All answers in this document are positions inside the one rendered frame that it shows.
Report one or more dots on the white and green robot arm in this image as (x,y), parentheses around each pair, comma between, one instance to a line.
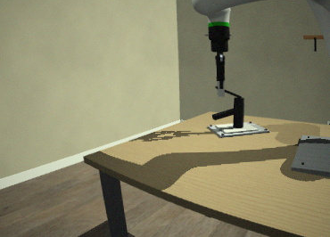
(219,20)

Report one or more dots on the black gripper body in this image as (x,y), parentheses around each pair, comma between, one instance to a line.
(219,46)

